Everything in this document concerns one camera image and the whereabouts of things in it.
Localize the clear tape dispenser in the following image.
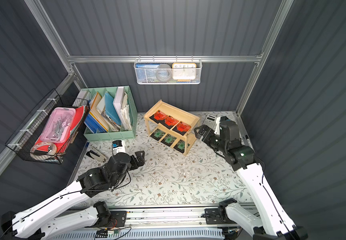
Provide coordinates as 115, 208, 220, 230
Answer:
30, 142, 57, 155

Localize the green tea bag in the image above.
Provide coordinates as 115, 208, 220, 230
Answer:
174, 140, 190, 153
161, 134, 177, 147
150, 129, 166, 141

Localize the blue box in basket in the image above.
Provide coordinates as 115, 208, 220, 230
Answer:
134, 63, 160, 85

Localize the pink plastic tool case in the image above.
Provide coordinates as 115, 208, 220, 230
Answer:
39, 107, 76, 144

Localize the green file organizer box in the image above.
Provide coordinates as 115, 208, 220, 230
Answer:
81, 86, 138, 142

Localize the grey tape roll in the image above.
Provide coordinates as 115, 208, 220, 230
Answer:
156, 64, 172, 83

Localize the yellow white alarm clock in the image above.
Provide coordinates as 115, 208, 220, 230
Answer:
172, 63, 197, 82

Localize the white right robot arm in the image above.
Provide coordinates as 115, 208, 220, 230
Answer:
194, 120, 308, 240

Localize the white mesh hanging basket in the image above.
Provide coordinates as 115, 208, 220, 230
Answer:
134, 57, 203, 85

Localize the black wire wall basket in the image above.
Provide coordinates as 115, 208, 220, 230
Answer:
5, 90, 90, 165

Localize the red tea bag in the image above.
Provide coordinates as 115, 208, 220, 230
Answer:
150, 110, 168, 124
173, 121, 191, 136
162, 116, 179, 130

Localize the black marker pen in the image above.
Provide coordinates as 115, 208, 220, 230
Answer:
245, 135, 252, 146

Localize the red folder in basket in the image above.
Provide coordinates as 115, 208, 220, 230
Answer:
35, 106, 85, 156

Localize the white scientific calculator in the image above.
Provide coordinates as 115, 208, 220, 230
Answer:
203, 115, 217, 129

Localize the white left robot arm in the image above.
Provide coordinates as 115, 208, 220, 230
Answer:
1, 151, 145, 240

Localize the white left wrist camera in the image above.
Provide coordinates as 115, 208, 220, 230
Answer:
112, 140, 126, 156

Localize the light wooden two-tier shelf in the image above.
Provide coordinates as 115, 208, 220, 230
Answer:
144, 100, 200, 156

